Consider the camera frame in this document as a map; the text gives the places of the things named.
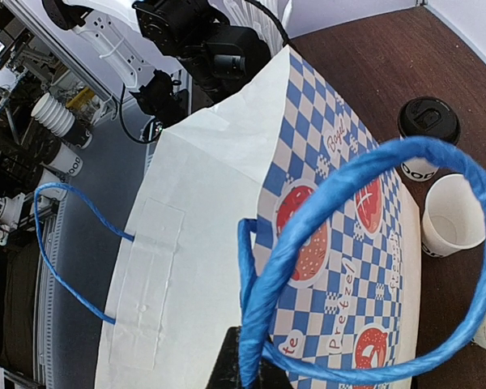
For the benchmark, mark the blue checkered paper bag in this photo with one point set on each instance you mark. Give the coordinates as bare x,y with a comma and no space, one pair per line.
274,243

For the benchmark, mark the white paper cups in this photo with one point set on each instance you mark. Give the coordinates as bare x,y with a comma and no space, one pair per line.
453,218

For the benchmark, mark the black cup lid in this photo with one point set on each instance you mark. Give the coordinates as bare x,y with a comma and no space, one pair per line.
431,117

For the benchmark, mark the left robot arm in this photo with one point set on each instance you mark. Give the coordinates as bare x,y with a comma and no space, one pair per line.
220,57

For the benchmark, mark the background stacked paper cups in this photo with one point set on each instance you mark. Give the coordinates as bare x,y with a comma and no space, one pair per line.
66,131

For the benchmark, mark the aluminium front rail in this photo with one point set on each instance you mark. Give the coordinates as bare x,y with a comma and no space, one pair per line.
43,314

